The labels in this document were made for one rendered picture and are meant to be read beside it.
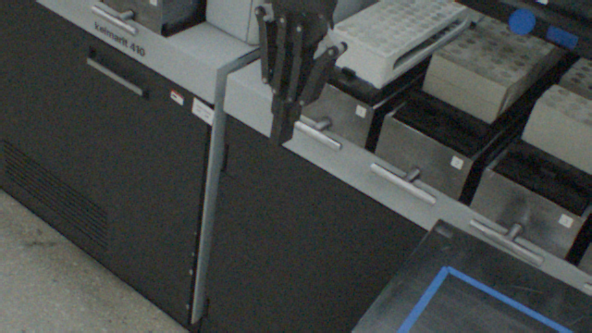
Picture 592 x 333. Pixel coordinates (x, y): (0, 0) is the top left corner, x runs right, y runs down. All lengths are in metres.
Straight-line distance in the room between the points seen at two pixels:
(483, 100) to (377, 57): 0.15
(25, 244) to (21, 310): 0.20
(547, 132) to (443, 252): 0.27
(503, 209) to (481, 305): 0.25
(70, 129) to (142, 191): 0.21
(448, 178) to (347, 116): 0.17
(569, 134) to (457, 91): 0.16
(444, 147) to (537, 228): 0.16
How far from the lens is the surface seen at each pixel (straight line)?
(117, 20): 1.27
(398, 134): 1.04
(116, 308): 1.79
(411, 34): 1.14
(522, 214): 1.01
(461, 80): 1.05
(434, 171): 1.03
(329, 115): 1.09
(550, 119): 1.02
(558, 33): 0.96
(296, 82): 0.91
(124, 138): 1.46
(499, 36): 1.16
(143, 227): 1.55
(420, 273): 0.80
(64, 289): 1.83
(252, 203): 1.28
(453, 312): 0.77
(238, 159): 1.26
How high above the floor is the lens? 1.36
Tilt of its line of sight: 38 degrees down
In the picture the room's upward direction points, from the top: 11 degrees clockwise
